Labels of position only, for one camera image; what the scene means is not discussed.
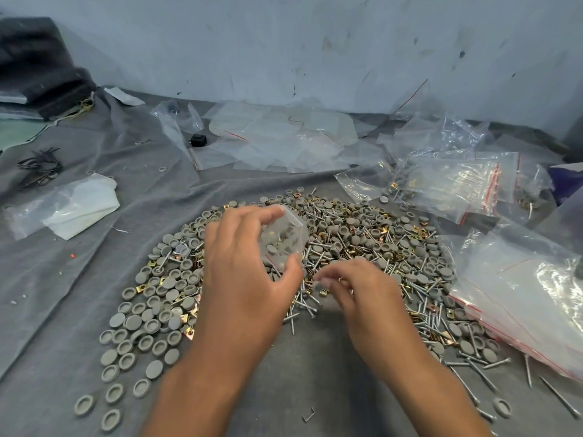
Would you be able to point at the green sheet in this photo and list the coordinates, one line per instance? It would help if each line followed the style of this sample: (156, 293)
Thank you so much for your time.
(18, 134)

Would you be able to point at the small black cube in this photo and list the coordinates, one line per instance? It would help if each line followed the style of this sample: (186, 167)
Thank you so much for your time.
(198, 140)

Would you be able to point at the person's right thumb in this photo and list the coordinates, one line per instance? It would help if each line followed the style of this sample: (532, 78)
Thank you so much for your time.
(339, 299)

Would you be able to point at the person's right hand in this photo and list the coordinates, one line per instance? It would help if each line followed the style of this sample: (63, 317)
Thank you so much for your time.
(369, 309)

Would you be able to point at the person's right forearm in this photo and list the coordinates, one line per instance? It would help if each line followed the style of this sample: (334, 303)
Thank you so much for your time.
(428, 395)

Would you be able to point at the white plastic bag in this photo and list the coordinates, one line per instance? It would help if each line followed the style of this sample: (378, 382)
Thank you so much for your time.
(82, 207)

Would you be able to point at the pile of silver screws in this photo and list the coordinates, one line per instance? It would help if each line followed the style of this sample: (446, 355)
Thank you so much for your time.
(437, 323)

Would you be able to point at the white paper scrap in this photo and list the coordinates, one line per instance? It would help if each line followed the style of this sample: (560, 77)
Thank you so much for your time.
(124, 96)

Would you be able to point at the grey cloth table cover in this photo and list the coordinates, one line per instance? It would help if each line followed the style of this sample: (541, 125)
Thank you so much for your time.
(68, 286)

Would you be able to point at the purple object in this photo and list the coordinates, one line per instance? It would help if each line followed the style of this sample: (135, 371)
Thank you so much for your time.
(567, 179)

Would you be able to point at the person's left hand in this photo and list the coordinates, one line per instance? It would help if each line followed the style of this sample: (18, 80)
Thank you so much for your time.
(239, 286)

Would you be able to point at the crumpled clear bags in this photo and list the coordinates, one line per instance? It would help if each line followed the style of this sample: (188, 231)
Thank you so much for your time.
(437, 134)

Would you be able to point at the person's left thumb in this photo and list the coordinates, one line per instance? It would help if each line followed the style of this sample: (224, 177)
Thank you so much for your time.
(291, 279)

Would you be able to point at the person's left forearm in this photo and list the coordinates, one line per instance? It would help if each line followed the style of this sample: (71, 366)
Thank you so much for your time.
(205, 395)

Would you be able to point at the red thread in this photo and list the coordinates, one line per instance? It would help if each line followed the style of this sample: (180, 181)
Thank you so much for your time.
(412, 95)

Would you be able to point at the stack of large zip bags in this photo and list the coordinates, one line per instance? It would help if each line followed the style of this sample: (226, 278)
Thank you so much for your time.
(519, 295)

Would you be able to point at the heap of empty clear bags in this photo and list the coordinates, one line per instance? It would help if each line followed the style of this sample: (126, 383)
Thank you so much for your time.
(282, 141)

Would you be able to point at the folded dark fabric stack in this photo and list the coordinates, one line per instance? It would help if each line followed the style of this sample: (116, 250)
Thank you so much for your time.
(36, 72)

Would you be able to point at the bent metal staple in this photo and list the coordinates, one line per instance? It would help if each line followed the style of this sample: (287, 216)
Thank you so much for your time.
(309, 415)

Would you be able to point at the small clear bag with parts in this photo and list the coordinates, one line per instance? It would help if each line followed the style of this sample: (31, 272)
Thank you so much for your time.
(284, 243)

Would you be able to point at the pile of grey round caps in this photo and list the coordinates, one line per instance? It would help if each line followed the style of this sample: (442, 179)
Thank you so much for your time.
(150, 314)

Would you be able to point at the bundle of black ties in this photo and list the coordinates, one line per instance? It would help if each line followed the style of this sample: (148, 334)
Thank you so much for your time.
(41, 167)

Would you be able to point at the heap of filled zip bags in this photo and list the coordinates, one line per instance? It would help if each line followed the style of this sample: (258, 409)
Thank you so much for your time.
(455, 186)

